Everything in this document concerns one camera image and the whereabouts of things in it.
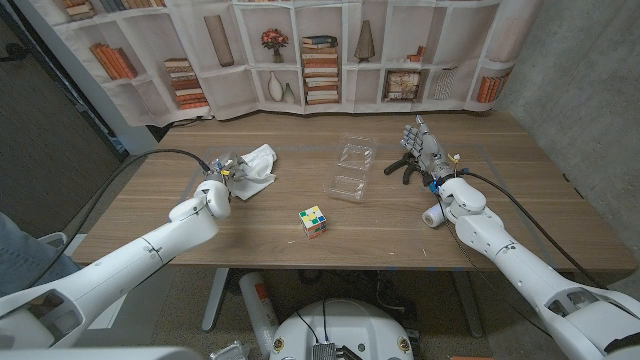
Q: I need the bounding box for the person's blue jeans leg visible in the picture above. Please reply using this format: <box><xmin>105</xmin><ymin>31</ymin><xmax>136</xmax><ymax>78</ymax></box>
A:
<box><xmin>0</xmin><ymin>212</ymin><xmax>81</xmax><ymax>299</ymax></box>

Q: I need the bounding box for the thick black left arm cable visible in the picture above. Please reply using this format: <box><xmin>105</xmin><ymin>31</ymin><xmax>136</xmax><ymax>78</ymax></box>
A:
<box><xmin>24</xmin><ymin>147</ymin><xmax>211</xmax><ymax>290</ymax></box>

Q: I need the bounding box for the grey metal finned part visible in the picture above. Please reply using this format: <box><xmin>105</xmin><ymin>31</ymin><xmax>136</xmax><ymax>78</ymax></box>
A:
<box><xmin>209</xmin><ymin>341</ymin><xmax>250</xmax><ymax>360</ymax></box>

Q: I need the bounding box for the black door handle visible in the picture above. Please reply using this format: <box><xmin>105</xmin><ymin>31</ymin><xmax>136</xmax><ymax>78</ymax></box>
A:
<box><xmin>0</xmin><ymin>42</ymin><xmax>29</xmax><ymax>64</ymax></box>

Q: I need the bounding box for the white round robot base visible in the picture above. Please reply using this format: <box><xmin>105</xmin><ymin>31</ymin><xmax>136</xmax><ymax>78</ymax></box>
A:
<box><xmin>269</xmin><ymin>298</ymin><xmax>415</xmax><ymax>360</ymax></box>

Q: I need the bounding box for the grey table leg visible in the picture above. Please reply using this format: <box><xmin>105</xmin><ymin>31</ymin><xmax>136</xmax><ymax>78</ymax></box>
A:
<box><xmin>451</xmin><ymin>269</ymin><xmax>485</xmax><ymax>339</ymax></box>
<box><xmin>201</xmin><ymin>268</ymin><xmax>230</xmax><ymax>333</ymax></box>

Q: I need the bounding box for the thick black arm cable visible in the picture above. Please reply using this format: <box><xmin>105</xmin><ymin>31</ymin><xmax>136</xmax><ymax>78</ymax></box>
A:
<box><xmin>24</xmin><ymin>147</ymin><xmax>211</xmax><ymax>290</ymax></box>
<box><xmin>458</xmin><ymin>168</ymin><xmax>609</xmax><ymax>291</ymax></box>

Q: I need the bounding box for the white wrapped paper roll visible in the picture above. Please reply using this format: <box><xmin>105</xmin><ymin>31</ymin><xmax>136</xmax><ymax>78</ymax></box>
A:
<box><xmin>421</xmin><ymin>202</ymin><xmax>449</xmax><ymax>229</ymax></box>

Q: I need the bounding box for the black hand grip tool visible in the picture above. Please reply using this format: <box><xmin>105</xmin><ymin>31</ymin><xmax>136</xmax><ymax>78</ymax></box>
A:
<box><xmin>383</xmin><ymin>151</ymin><xmax>429</xmax><ymax>186</ymax></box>

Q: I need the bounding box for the white napkin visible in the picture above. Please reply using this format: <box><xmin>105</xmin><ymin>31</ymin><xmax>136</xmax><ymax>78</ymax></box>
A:
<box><xmin>227</xmin><ymin>143</ymin><xmax>278</xmax><ymax>201</ymax></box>

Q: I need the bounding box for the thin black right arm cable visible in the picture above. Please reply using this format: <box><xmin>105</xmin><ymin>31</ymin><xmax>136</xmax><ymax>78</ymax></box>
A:
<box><xmin>435</xmin><ymin>195</ymin><xmax>554</xmax><ymax>339</ymax></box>

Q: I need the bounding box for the clear plastic clamshell container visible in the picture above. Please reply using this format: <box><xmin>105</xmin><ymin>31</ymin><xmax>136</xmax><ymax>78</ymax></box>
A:
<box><xmin>323</xmin><ymin>132</ymin><xmax>377</xmax><ymax>204</ymax></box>

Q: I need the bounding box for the black cable bundle under table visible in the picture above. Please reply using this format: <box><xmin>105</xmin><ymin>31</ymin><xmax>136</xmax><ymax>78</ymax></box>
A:
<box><xmin>298</xmin><ymin>269</ymin><xmax>419</xmax><ymax>321</ymax></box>

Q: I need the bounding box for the printed bookshelf backdrop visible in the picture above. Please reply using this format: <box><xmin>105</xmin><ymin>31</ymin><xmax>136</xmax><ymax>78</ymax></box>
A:
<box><xmin>29</xmin><ymin>0</ymin><xmax>544</xmax><ymax>127</ymax></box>

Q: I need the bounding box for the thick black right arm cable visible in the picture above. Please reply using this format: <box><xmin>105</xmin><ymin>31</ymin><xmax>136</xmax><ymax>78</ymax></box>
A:
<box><xmin>458</xmin><ymin>168</ymin><xmax>609</xmax><ymax>291</ymax></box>

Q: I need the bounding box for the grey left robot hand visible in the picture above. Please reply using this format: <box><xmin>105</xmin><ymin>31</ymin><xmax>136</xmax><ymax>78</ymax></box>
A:
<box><xmin>204</xmin><ymin>152</ymin><xmax>251</xmax><ymax>184</ymax></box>

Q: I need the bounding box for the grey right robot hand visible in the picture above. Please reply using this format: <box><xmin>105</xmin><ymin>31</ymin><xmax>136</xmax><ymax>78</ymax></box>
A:
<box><xmin>399</xmin><ymin>114</ymin><xmax>457</xmax><ymax>184</ymax></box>

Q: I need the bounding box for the dark grey door panel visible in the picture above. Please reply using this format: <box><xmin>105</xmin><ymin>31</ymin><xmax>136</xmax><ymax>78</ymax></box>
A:
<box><xmin>0</xmin><ymin>9</ymin><xmax>126</xmax><ymax>239</ymax></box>

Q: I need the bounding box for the white roll with orange label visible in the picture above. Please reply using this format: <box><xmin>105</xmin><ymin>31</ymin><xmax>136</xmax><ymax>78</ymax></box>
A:
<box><xmin>238</xmin><ymin>271</ymin><xmax>280</xmax><ymax>359</ymax></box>

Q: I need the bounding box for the colorful puzzle cube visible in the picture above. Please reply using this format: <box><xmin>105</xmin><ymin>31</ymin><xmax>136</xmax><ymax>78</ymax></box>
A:
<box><xmin>298</xmin><ymin>204</ymin><xmax>329</xmax><ymax>240</ymax></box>

